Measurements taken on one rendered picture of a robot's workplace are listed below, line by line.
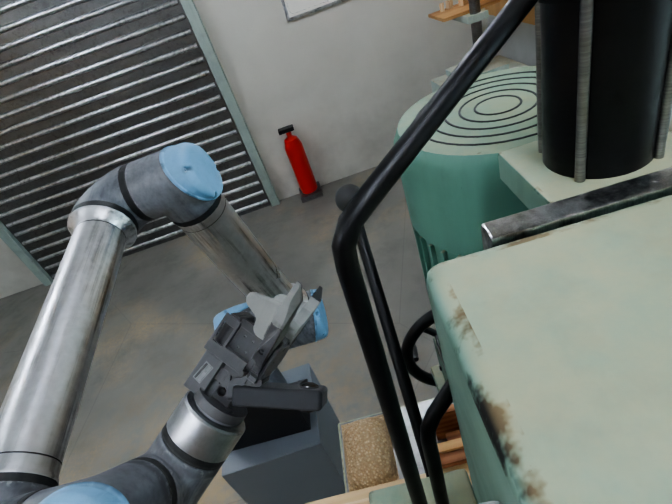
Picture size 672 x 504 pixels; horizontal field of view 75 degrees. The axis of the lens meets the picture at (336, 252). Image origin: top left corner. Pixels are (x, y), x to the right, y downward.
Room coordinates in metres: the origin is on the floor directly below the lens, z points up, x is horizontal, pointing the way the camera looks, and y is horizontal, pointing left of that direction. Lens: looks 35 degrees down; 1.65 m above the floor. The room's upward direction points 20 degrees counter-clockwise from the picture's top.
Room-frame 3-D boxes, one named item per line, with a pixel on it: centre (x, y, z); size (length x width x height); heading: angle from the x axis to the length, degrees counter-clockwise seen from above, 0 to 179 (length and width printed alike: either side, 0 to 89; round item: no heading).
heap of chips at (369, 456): (0.44, 0.07, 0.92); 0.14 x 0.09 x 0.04; 174
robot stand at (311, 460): (0.88, 0.37, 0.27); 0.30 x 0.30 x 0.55; 88
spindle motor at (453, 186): (0.33, -0.16, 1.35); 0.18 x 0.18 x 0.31
